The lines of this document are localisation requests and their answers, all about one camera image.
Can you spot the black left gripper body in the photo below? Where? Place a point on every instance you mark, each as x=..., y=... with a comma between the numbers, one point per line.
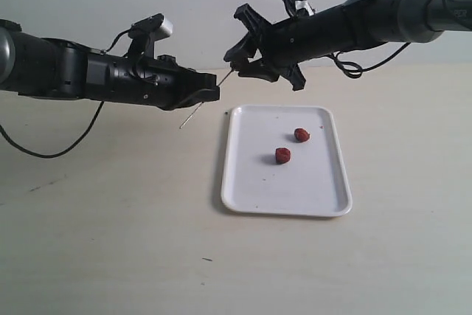
x=153, y=82

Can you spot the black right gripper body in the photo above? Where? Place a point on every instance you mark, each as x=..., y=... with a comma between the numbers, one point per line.
x=284, y=45

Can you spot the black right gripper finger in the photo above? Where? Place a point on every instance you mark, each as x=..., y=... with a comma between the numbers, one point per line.
x=245, y=48
x=257, y=70

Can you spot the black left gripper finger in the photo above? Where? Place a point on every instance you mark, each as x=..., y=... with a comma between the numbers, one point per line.
x=199, y=80
x=199, y=96

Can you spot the thin wooden skewer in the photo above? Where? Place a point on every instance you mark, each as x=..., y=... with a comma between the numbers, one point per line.
x=192, y=114

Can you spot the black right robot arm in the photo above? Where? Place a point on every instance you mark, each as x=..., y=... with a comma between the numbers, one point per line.
x=378, y=22

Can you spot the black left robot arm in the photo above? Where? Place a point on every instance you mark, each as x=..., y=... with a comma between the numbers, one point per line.
x=57, y=69

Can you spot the white plastic tray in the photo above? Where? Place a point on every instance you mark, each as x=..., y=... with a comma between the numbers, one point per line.
x=312, y=184

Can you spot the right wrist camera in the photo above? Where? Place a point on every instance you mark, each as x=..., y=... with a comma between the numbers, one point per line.
x=298, y=8

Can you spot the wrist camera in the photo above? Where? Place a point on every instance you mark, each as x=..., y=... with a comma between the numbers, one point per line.
x=145, y=33
x=298, y=8

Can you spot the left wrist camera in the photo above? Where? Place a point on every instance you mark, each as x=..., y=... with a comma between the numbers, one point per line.
x=145, y=33

